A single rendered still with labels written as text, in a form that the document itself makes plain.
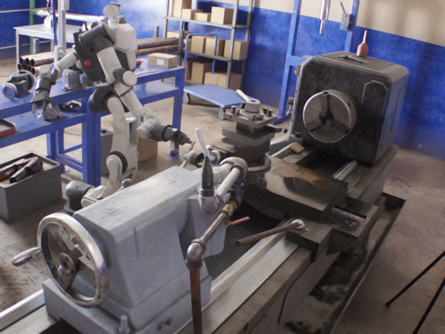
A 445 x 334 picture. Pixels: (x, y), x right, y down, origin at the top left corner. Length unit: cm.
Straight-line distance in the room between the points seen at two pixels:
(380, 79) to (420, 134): 347
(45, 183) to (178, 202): 234
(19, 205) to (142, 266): 231
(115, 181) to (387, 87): 158
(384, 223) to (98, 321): 211
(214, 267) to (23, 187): 193
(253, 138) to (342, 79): 72
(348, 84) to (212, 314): 148
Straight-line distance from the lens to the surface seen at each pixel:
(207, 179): 83
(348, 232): 165
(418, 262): 336
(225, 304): 128
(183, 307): 114
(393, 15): 561
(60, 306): 116
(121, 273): 99
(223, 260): 164
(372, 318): 270
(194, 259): 90
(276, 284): 138
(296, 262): 150
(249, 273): 140
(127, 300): 102
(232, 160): 140
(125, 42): 236
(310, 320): 194
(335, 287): 216
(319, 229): 162
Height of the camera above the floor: 168
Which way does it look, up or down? 25 degrees down
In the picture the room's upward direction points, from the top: 6 degrees clockwise
